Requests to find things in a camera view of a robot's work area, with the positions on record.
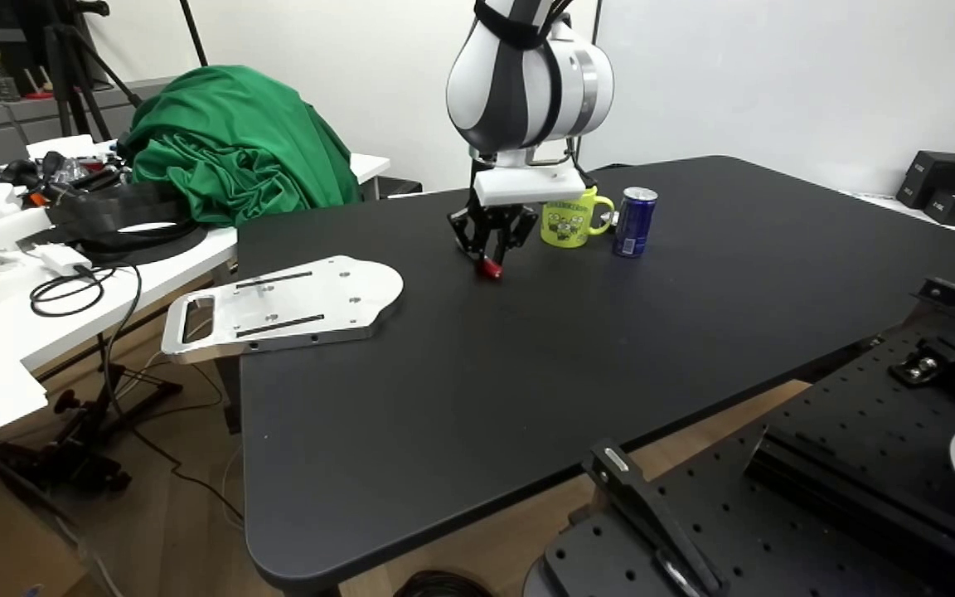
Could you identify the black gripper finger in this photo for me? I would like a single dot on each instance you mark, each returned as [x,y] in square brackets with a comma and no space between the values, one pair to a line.
[506,243]
[469,243]

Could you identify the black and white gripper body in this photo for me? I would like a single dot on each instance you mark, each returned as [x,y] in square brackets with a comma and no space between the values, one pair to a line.
[506,197]

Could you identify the red and grey marker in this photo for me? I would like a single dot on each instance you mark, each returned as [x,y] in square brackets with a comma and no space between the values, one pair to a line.
[491,271]

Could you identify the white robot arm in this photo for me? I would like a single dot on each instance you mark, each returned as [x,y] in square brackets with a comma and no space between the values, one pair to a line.
[520,93]

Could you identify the yellow mug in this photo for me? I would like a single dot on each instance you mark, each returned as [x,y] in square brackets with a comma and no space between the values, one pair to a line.
[578,219]

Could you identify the blue soda can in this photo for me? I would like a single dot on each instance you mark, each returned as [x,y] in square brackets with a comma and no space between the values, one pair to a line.
[634,219]

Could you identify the silver metal mounting plate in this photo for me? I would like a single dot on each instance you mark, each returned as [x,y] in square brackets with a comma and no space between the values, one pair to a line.
[314,302]

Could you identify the green cloth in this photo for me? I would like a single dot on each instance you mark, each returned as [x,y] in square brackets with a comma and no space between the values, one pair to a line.
[239,143]

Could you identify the black tripod pole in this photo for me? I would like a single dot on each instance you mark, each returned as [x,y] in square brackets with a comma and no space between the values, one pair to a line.
[195,32]

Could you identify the black bag on desk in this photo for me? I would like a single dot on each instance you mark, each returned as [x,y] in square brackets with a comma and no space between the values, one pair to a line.
[124,218]

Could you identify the black perforated breadboard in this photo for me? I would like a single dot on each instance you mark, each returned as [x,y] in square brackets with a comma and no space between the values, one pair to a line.
[841,491]

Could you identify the white side desk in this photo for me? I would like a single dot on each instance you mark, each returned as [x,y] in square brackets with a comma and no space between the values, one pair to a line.
[50,302]

